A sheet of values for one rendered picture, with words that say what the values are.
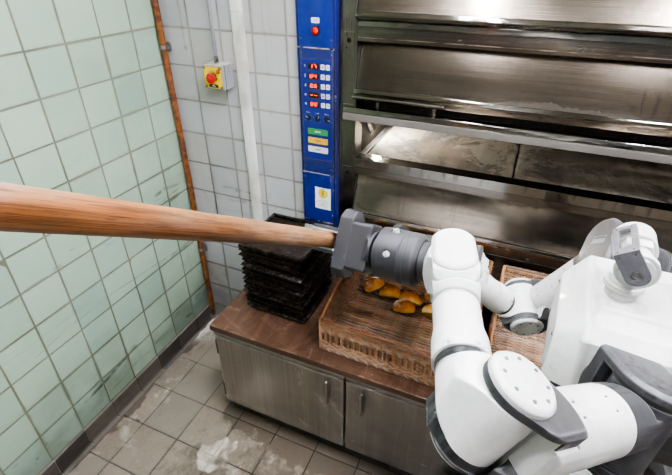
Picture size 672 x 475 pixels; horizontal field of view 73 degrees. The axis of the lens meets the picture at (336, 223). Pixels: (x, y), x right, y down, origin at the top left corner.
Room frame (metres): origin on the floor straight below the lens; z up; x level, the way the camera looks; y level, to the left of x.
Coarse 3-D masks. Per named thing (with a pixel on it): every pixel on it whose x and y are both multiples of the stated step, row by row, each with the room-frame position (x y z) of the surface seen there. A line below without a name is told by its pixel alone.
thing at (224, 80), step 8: (208, 64) 1.90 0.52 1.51; (216, 64) 1.90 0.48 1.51; (224, 64) 1.90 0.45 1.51; (208, 72) 1.90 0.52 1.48; (224, 72) 1.88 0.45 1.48; (232, 72) 1.94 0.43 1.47; (216, 80) 1.88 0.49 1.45; (224, 80) 1.88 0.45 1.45; (232, 80) 1.93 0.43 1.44; (208, 88) 1.91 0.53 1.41; (216, 88) 1.89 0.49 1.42; (224, 88) 1.87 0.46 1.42
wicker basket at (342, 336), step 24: (336, 288) 1.39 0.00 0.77; (360, 288) 1.60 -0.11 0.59; (408, 288) 1.53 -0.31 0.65; (336, 312) 1.38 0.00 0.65; (384, 312) 1.44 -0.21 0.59; (336, 336) 1.22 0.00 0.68; (360, 336) 1.19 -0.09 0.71; (384, 336) 1.31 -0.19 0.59; (408, 336) 1.31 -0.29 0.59; (360, 360) 1.18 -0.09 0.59; (384, 360) 1.15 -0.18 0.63; (408, 360) 1.19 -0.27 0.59; (432, 384) 1.07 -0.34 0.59
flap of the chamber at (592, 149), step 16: (400, 112) 1.66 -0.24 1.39; (416, 128) 1.47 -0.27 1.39; (432, 128) 1.45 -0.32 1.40; (448, 128) 1.43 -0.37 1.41; (464, 128) 1.42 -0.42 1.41; (528, 128) 1.48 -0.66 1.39; (528, 144) 1.33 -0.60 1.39; (544, 144) 1.32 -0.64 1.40; (560, 144) 1.30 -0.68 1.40; (576, 144) 1.28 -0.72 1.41; (656, 144) 1.34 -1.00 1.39; (656, 160) 1.20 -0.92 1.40
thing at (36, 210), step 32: (0, 192) 0.23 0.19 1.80; (32, 192) 0.25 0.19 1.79; (64, 192) 0.27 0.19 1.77; (0, 224) 0.23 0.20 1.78; (32, 224) 0.24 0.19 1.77; (64, 224) 0.26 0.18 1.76; (96, 224) 0.28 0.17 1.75; (128, 224) 0.30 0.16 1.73; (160, 224) 0.33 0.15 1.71; (192, 224) 0.36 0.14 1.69; (224, 224) 0.41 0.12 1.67; (256, 224) 0.47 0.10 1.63
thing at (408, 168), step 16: (368, 160) 1.70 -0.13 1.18; (384, 160) 1.69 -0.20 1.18; (400, 160) 1.69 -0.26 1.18; (416, 176) 1.62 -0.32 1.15; (432, 176) 1.59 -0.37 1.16; (448, 176) 1.57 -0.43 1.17; (464, 176) 1.55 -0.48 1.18; (480, 176) 1.54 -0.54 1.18; (496, 176) 1.54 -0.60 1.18; (512, 192) 1.47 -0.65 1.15; (528, 192) 1.45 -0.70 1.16; (544, 192) 1.43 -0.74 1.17; (560, 192) 1.41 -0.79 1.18; (576, 192) 1.41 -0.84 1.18; (592, 192) 1.41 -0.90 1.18; (608, 208) 1.35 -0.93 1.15; (624, 208) 1.33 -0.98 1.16; (640, 208) 1.32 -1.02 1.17; (656, 208) 1.30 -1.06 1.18
